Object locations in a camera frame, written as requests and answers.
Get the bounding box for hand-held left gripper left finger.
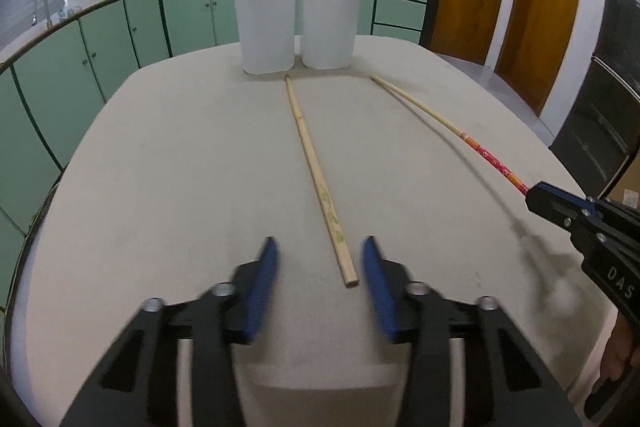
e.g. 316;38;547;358
60;236;281;427

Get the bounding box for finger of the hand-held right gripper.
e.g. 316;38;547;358
524;180;597;244

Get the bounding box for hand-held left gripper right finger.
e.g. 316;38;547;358
361;235;586;427

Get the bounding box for red patterned chopstick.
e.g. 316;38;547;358
369;75;532;198

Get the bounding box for light wooden chopstick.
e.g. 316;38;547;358
284;74;359;289

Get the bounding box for white utensil holder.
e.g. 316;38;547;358
231;0;297;76
299;0;363;70

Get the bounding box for person's right hand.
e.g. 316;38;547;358
600;313;634;382

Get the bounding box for black cabinet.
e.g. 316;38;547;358
550;0;640;214

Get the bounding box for green lower kitchen cabinets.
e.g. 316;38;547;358
0;0;444;318

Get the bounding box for steel kitchen faucet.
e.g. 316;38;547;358
31;0;54;28

